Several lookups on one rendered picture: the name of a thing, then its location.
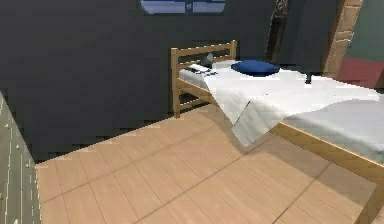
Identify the small black object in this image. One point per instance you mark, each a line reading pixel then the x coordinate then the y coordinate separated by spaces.
pixel 308 78

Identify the tan wooden door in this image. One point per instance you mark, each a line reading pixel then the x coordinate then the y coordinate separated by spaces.
pixel 340 40

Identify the blue pillow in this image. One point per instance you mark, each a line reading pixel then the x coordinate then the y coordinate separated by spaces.
pixel 255 67

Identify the dark patterned tall frame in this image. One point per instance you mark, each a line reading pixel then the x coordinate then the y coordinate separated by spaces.
pixel 277 30

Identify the wooden bed with white sheet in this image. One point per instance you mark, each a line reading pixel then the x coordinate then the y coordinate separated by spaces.
pixel 300 96

